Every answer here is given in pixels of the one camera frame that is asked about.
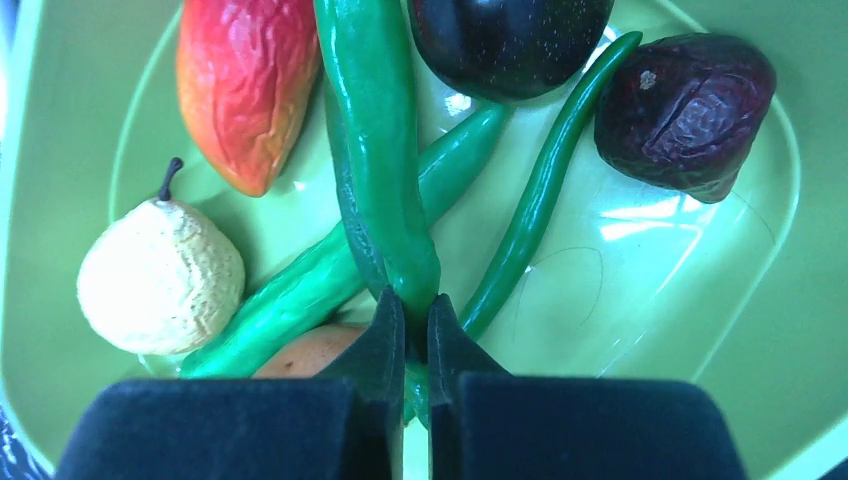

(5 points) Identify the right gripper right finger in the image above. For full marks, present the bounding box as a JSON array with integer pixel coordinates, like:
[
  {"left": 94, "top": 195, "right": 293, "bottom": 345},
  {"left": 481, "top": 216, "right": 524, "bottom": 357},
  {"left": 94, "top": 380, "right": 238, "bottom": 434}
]
[{"left": 428, "top": 294, "right": 746, "bottom": 479}]

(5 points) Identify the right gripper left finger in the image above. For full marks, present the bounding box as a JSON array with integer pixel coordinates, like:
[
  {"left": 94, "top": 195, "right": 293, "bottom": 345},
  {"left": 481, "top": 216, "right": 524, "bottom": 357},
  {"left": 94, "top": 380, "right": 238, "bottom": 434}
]
[{"left": 55, "top": 290, "right": 405, "bottom": 479}]

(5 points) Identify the brown orange toy potato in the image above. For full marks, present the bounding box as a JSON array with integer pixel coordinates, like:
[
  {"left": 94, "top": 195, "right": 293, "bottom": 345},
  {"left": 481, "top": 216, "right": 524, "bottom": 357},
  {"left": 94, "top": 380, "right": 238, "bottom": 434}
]
[{"left": 253, "top": 324, "right": 366, "bottom": 378}]

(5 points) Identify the green toy bean pod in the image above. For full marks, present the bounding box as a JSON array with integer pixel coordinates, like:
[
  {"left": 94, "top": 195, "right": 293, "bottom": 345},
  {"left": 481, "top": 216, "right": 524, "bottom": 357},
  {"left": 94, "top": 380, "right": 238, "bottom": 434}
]
[{"left": 314, "top": 1, "right": 441, "bottom": 426}]

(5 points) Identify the thin green toy bean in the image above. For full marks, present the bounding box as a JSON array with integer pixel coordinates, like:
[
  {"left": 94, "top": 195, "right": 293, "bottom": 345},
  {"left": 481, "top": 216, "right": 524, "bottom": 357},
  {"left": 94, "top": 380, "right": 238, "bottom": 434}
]
[{"left": 459, "top": 31, "right": 643, "bottom": 340}]

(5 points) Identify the green toy chili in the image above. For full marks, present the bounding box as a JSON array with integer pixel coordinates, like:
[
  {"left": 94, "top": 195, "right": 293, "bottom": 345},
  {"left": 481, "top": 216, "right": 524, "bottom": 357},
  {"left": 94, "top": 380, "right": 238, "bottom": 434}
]
[{"left": 179, "top": 103, "right": 513, "bottom": 379}]

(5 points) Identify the yellow toy lemon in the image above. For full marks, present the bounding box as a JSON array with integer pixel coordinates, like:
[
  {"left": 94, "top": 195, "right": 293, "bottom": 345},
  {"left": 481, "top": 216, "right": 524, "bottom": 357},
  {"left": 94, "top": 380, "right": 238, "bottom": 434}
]
[{"left": 76, "top": 157, "right": 246, "bottom": 356}]

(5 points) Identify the green plastic basket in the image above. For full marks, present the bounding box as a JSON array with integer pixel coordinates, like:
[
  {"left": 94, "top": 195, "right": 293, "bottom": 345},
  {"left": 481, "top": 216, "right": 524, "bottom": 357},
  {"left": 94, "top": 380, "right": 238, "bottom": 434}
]
[{"left": 1, "top": 1, "right": 847, "bottom": 479}]

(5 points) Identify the dark brown toy fruit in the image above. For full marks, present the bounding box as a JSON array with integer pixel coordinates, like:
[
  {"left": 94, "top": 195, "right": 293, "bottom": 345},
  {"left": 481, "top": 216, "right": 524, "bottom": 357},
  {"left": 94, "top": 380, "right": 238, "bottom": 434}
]
[{"left": 594, "top": 33, "right": 777, "bottom": 204}]

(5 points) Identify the orange red toy fruit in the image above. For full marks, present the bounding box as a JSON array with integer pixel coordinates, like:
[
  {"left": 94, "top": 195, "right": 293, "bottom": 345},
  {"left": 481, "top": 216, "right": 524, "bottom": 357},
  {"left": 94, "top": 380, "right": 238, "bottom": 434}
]
[{"left": 176, "top": 0, "right": 322, "bottom": 197}]

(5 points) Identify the dark purple toy plum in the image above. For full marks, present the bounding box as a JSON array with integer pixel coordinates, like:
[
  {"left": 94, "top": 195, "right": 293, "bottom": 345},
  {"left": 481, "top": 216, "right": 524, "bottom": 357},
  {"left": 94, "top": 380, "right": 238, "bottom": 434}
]
[{"left": 407, "top": 0, "right": 614, "bottom": 103}]

